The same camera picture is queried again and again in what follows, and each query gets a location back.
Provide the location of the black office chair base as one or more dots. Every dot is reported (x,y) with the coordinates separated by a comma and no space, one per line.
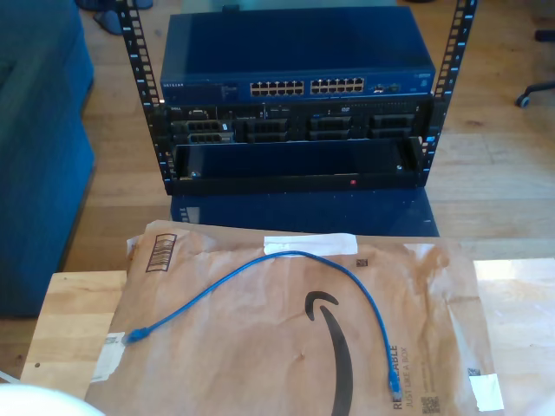
(537,88)

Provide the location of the blue network switch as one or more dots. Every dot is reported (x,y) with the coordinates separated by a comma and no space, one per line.
(295,43)

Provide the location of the grey slipper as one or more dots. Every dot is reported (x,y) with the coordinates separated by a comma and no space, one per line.
(108,21)

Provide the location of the black chair foot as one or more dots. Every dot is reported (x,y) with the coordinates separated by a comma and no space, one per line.
(545,35)

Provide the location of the blue sofa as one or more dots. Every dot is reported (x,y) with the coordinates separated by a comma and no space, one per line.
(39,173)

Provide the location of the black rack frame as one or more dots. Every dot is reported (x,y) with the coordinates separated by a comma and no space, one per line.
(157,130)

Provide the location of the brown paper mailer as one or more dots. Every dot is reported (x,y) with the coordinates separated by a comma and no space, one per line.
(243,346)

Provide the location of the black rack server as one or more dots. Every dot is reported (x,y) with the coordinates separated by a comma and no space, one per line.
(295,130)

